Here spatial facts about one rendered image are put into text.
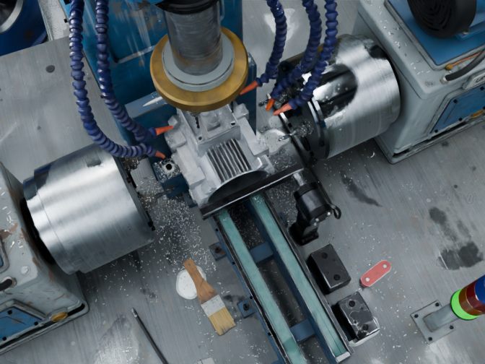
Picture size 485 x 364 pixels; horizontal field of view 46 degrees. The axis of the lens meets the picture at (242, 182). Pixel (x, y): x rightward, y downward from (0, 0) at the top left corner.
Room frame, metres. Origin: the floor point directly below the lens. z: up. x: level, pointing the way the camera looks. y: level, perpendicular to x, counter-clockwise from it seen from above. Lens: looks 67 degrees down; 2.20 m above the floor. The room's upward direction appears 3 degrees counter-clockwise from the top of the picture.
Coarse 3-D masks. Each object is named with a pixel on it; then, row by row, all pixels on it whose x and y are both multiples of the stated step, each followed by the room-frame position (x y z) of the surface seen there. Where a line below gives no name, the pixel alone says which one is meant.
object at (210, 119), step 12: (228, 108) 0.61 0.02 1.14; (180, 120) 0.61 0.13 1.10; (192, 120) 0.60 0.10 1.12; (204, 120) 0.59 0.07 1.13; (216, 120) 0.59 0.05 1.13; (228, 120) 0.60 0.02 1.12; (192, 132) 0.55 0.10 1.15; (204, 132) 0.57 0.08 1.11; (216, 132) 0.57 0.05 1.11; (228, 132) 0.55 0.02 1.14; (240, 132) 0.56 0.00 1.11; (192, 144) 0.55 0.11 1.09; (204, 144) 0.53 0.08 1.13; (216, 144) 0.54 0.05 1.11
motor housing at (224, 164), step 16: (240, 128) 0.60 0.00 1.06; (224, 144) 0.54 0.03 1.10; (240, 144) 0.55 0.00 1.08; (176, 160) 0.55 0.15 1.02; (192, 160) 0.53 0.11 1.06; (208, 160) 0.52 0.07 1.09; (224, 160) 0.50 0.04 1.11; (240, 160) 0.51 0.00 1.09; (208, 176) 0.48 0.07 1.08; (224, 176) 0.47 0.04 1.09; (240, 176) 0.53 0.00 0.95; (256, 176) 0.52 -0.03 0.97; (192, 192) 0.47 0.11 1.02; (224, 192) 0.50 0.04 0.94
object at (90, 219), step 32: (64, 160) 0.51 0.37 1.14; (96, 160) 0.49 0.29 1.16; (128, 160) 0.53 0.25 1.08; (32, 192) 0.44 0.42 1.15; (64, 192) 0.43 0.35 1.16; (96, 192) 0.42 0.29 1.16; (128, 192) 0.42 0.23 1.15; (64, 224) 0.37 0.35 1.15; (96, 224) 0.37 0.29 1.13; (128, 224) 0.37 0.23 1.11; (64, 256) 0.32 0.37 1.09; (96, 256) 0.32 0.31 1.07
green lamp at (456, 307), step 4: (456, 292) 0.21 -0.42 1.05; (456, 296) 0.20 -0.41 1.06; (452, 300) 0.20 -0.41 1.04; (456, 300) 0.19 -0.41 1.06; (452, 304) 0.19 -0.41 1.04; (456, 304) 0.19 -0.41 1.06; (456, 308) 0.18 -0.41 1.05; (460, 308) 0.18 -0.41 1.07; (456, 312) 0.17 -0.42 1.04; (460, 312) 0.17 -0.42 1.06; (464, 312) 0.17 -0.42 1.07; (460, 316) 0.17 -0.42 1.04; (464, 316) 0.16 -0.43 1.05; (468, 316) 0.16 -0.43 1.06; (472, 316) 0.16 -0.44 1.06; (476, 316) 0.16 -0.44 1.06
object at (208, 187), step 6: (168, 120) 0.62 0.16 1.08; (174, 120) 0.62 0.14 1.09; (174, 126) 0.61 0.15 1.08; (258, 162) 0.50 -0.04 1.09; (264, 162) 0.50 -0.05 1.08; (258, 168) 0.49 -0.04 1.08; (264, 168) 0.50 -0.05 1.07; (204, 186) 0.46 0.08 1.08; (210, 186) 0.45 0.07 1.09; (216, 186) 0.46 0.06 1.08; (204, 192) 0.44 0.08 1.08; (210, 192) 0.45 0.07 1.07
